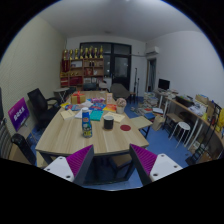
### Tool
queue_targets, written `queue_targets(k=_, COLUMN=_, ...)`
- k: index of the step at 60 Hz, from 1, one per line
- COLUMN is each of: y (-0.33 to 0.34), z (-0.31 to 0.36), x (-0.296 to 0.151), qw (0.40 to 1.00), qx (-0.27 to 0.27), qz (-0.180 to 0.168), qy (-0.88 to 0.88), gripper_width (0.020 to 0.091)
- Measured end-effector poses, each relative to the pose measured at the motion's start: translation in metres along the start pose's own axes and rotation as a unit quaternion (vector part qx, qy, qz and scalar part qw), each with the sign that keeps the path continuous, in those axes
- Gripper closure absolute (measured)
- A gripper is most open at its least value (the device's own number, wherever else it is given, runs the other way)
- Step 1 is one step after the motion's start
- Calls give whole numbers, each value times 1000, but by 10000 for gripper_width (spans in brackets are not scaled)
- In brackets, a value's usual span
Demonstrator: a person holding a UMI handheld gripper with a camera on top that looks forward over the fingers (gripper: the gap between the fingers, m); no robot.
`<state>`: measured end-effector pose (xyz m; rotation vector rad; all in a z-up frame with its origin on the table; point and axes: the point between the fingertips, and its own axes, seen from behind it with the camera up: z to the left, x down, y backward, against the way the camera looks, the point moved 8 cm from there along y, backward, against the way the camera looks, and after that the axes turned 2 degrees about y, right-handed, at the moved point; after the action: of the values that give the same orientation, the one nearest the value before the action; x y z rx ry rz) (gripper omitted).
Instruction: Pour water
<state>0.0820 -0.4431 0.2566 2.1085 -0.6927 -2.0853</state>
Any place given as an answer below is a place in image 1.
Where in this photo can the yellow gift box red ribbon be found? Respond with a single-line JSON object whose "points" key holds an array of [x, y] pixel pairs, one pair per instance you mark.
{"points": [[78, 98]]}

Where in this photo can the pink package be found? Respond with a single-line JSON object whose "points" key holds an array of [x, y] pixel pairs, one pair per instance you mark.
{"points": [[97, 99]]}

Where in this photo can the stack of books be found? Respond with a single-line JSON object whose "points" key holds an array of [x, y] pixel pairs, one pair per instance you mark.
{"points": [[150, 101]]}

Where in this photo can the wooden shelf unit with trophies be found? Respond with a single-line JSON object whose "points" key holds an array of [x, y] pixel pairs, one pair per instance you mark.
{"points": [[83, 70]]}

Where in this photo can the black office chair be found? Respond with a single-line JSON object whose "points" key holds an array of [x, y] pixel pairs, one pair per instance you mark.
{"points": [[40, 106]]}

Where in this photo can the small wooden side table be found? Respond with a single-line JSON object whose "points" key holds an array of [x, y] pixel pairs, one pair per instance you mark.
{"points": [[140, 122]]}

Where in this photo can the black metal rack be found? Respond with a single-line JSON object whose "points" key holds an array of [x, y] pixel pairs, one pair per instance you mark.
{"points": [[204, 146]]}

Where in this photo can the beige notebook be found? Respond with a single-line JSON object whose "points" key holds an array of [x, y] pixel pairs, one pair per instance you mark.
{"points": [[67, 114]]}

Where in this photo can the brown chair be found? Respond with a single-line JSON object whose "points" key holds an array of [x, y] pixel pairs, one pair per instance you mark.
{"points": [[119, 90]]}

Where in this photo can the blue colourful book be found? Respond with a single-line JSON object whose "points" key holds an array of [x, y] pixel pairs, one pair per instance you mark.
{"points": [[74, 107], [96, 107]]}

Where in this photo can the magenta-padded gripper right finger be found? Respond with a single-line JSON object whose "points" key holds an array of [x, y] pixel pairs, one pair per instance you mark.
{"points": [[163, 165]]}

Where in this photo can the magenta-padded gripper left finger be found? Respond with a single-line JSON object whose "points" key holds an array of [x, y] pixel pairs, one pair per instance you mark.
{"points": [[60, 166]]}

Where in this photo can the beige booklet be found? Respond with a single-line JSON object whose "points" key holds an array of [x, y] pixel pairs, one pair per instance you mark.
{"points": [[117, 117]]}

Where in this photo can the white printed book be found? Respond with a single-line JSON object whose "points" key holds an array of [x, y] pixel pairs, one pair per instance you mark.
{"points": [[78, 114]]}

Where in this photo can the dark glass double door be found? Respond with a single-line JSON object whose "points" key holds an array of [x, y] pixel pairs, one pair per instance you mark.
{"points": [[120, 66]]}

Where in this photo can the orange book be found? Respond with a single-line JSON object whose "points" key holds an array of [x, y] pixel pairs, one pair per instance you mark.
{"points": [[110, 108]]}

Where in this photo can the white round stool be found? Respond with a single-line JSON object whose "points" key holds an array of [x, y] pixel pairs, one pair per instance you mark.
{"points": [[182, 126]]}

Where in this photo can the brown wooden stool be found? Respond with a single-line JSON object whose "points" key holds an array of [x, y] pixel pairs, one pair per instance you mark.
{"points": [[174, 117]]}

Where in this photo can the brown paper bag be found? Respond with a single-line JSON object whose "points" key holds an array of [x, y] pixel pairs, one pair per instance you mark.
{"points": [[158, 123]]}

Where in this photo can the black microphone stand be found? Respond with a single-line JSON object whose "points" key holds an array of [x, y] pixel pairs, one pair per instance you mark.
{"points": [[135, 83]]}

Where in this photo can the purple sign board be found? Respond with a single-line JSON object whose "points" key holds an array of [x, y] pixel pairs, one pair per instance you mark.
{"points": [[18, 114]]}

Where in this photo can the orange and white carton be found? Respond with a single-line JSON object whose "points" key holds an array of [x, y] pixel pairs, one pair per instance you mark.
{"points": [[109, 98]]}

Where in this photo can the blue drink bottle white cap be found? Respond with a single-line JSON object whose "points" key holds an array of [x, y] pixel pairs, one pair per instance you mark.
{"points": [[87, 126]]}

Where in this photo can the black computer monitor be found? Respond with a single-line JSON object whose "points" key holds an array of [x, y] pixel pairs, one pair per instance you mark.
{"points": [[164, 84]]}

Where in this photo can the teal notebook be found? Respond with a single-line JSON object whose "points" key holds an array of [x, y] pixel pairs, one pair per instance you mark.
{"points": [[96, 115]]}

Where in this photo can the black mesh chair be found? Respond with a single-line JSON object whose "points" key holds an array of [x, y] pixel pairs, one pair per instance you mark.
{"points": [[23, 146]]}

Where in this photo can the small round table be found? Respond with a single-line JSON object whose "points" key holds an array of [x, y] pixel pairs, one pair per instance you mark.
{"points": [[61, 90]]}

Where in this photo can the white air conditioner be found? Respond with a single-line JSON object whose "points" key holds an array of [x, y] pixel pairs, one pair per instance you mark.
{"points": [[152, 51]]}

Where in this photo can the long cluttered wooden desk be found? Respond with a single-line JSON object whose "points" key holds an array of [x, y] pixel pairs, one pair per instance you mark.
{"points": [[190, 110]]}

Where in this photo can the black mug white inside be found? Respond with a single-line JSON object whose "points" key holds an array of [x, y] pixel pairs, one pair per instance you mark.
{"points": [[108, 123]]}

